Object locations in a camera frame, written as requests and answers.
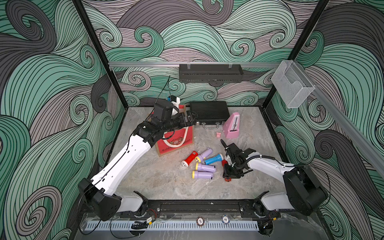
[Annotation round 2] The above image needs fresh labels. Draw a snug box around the pink metronome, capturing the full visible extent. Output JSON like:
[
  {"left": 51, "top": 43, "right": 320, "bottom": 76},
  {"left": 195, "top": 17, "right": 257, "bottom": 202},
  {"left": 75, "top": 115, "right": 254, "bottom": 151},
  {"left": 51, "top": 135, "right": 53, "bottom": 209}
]
[{"left": 223, "top": 112, "right": 240, "bottom": 139}]

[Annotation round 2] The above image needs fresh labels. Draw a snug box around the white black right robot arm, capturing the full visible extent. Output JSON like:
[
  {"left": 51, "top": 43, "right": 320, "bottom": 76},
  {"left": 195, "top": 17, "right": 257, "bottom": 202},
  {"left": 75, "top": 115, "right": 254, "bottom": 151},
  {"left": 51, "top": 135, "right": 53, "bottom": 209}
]
[{"left": 221, "top": 140, "right": 329, "bottom": 217}]

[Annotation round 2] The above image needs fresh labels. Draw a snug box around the black wall-mounted shelf tray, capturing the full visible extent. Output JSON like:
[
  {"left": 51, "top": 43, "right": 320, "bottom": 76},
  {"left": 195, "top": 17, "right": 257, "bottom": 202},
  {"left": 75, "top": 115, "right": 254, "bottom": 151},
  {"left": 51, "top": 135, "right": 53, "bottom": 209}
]
[{"left": 179, "top": 64, "right": 244, "bottom": 83}]

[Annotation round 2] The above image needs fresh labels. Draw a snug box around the white slotted cable duct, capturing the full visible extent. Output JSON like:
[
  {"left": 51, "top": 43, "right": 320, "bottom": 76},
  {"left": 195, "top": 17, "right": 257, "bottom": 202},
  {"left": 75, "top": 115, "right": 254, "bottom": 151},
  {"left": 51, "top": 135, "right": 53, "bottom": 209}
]
[{"left": 83, "top": 220, "right": 259, "bottom": 232}]

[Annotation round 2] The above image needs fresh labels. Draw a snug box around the black front mounting rail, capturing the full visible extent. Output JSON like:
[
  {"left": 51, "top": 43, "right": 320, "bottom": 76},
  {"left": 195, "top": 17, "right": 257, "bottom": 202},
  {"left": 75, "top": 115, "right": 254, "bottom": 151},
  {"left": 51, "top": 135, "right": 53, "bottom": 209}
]
[{"left": 80, "top": 199, "right": 304, "bottom": 214}]

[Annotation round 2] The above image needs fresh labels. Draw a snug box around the aluminium rail right wall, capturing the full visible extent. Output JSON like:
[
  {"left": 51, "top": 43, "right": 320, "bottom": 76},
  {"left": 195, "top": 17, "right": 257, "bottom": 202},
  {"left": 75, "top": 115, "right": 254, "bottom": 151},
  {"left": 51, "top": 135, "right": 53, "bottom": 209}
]
[{"left": 298, "top": 65, "right": 384, "bottom": 175}]

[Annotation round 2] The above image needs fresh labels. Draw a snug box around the purple flashlight lower row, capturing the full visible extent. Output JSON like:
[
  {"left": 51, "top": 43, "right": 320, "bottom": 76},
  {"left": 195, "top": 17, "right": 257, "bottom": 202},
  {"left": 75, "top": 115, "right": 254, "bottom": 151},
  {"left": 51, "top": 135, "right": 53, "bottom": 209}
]
[{"left": 192, "top": 171, "right": 214, "bottom": 180}]

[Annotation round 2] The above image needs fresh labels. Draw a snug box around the red flashlight white head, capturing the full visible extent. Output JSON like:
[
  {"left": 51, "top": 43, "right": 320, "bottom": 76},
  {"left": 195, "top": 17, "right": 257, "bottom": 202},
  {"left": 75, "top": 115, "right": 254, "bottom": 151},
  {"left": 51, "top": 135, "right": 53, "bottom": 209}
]
[{"left": 181, "top": 151, "right": 198, "bottom": 168}]

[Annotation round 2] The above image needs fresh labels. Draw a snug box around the clear plastic wall bin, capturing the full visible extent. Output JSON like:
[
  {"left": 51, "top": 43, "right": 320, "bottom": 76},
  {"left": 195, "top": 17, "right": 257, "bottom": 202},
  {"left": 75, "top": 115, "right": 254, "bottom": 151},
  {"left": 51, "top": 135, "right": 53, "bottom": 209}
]
[{"left": 271, "top": 60, "right": 315, "bottom": 109}]

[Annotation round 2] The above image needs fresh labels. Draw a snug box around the purple flashlight middle row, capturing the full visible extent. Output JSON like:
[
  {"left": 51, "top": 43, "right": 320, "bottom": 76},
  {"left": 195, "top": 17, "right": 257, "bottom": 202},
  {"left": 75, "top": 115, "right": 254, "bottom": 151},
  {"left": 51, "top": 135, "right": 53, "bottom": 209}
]
[{"left": 195, "top": 163, "right": 216, "bottom": 173}]

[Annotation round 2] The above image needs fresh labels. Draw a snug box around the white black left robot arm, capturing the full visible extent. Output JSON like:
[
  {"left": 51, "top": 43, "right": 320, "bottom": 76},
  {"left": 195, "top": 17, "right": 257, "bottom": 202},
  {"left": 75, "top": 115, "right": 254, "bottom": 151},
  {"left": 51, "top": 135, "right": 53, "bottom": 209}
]
[{"left": 78, "top": 100, "right": 197, "bottom": 221}]

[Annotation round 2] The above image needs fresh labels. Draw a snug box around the red canvas tote bag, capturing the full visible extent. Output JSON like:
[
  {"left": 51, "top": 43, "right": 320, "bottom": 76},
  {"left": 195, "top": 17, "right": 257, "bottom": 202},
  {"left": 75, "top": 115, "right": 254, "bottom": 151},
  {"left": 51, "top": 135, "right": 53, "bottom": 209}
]
[{"left": 155, "top": 104, "right": 195, "bottom": 156}]

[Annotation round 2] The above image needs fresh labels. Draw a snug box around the aluminium rail wall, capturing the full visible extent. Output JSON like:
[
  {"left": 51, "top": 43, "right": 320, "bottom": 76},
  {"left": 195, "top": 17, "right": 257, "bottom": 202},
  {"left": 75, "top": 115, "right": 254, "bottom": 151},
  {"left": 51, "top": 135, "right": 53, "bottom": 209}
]
[
  {"left": 298, "top": 65, "right": 384, "bottom": 175},
  {"left": 108, "top": 61, "right": 280, "bottom": 68}
]

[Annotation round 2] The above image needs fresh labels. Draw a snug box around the blue flashlight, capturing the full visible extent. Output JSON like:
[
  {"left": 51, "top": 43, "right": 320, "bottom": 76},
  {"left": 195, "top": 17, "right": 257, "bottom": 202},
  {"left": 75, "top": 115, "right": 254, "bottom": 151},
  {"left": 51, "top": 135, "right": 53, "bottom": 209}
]
[{"left": 205, "top": 154, "right": 224, "bottom": 165}]

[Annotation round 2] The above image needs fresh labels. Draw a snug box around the purple flashlight centre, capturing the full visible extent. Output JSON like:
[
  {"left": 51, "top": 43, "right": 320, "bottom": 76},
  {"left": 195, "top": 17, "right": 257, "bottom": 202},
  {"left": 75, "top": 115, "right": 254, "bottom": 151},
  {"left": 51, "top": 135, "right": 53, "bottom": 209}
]
[{"left": 195, "top": 148, "right": 213, "bottom": 163}]

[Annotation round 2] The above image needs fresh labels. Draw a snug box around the purple flashlight row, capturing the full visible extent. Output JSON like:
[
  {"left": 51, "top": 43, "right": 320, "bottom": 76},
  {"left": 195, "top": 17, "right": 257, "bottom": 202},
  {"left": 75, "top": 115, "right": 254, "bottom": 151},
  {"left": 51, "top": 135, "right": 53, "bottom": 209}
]
[
  {"left": 192, "top": 171, "right": 214, "bottom": 180},
  {"left": 195, "top": 163, "right": 216, "bottom": 173}
]

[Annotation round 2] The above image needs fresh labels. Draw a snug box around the black hard carry case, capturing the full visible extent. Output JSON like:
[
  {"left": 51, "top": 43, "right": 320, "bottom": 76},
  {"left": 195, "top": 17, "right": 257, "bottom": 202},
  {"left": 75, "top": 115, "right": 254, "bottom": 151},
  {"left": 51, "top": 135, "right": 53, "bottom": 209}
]
[{"left": 190, "top": 101, "right": 230, "bottom": 126}]

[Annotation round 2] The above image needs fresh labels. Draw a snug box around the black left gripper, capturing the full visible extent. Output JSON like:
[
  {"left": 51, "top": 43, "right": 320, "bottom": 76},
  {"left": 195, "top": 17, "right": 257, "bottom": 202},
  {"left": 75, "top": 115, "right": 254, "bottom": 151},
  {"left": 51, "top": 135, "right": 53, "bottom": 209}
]
[{"left": 159, "top": 111, "right": 197, "bottom": 135}]

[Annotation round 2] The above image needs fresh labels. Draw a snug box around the aluminium rail back wall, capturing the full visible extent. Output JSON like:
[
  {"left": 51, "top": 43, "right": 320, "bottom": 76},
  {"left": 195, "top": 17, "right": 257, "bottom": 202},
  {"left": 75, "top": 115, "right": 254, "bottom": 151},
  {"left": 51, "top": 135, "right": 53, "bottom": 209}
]
[{"left": 108, "top": 61, "right": 280, "bottom": 68}]

